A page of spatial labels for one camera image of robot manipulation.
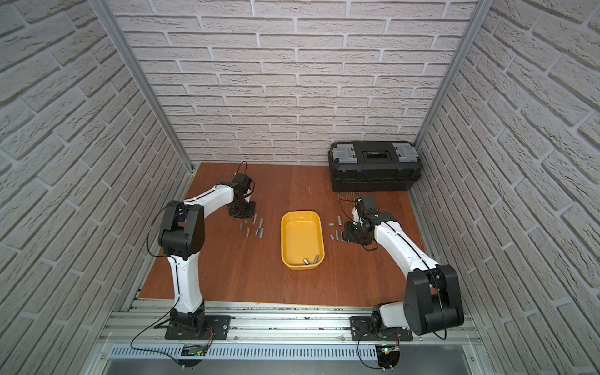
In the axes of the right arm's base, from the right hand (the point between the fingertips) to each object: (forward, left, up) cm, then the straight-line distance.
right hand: (351, 235), depth 87 cm
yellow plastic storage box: (+5, +19, -7) cm, 20 cm away
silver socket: (+15, +39, -6) cm, 42 cm away
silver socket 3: (+8, +42, -6) cm, 43 cm away
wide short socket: (+10, +45, -6) cm, 47 cm away
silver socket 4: (+7, +36, -6) cm, 37 cm away
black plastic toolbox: (+28, -14, +9) cm, 33 cm away
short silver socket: (+4, +6, -7) cm, 10 cm away
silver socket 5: (+4, +4, -7) cm, 9 cm away
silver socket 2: (+12, +36, -6) cm, 38 cm away
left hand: (+18, +41, -5) cm, 45 cm away
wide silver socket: (-6, +18, -6) cm, 20 cm away
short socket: (+9, +6, -6) cm, 13 cm away
